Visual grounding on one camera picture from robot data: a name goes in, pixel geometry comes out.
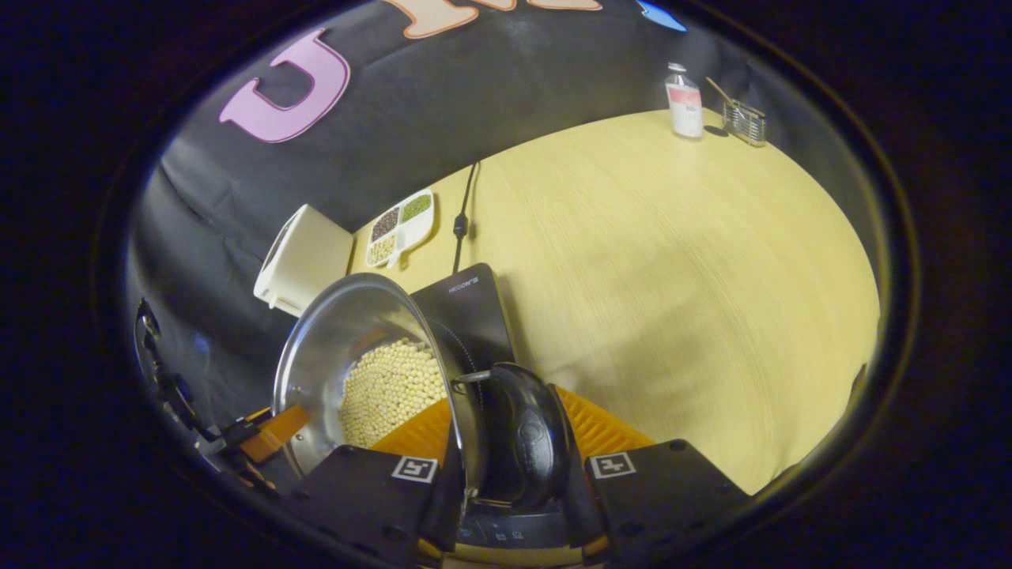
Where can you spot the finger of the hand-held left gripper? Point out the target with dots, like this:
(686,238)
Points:
(273,433)

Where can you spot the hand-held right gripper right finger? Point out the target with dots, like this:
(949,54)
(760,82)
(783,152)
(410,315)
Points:
(664,490)

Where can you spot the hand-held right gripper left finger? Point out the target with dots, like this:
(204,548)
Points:
(356,494)

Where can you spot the black induction cooktop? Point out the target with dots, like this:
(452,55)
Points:
(474,316)

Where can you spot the pile of yellow beans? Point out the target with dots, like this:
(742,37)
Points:
(387,387)

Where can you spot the white toaster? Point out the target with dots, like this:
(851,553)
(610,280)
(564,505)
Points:
(304,257)

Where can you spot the white divided bean tray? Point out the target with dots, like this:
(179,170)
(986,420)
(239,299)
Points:
(403,229)

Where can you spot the clear bottle with pink label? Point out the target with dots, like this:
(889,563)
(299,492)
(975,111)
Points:
(685,111)

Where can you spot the black backdrop cloth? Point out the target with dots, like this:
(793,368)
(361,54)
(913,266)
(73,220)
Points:
(474,95)

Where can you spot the wooden stick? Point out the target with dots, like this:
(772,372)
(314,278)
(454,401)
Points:
(719,89)

